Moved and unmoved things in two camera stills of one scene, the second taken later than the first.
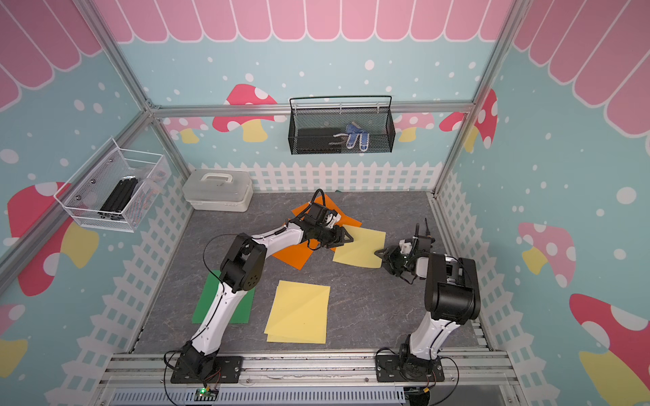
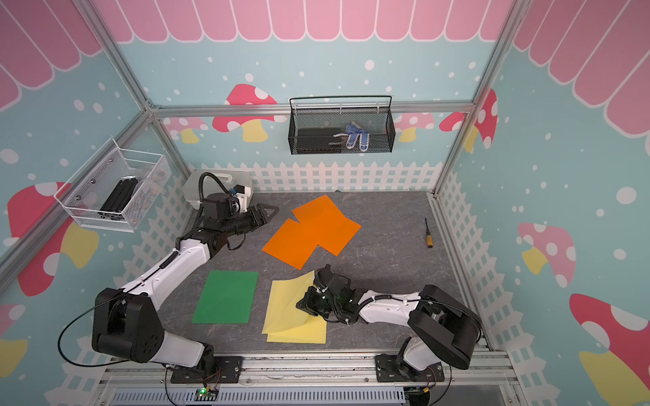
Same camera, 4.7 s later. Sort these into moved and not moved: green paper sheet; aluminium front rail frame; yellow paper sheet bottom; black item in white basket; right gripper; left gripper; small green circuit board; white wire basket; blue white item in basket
Moved: left gripper; right gripper; yellow paper sheet bottom
Not moved: blue white item in basket; white wire basket; aluminium front rail frame; green paper sheet; small green circuit board; black item in white basket
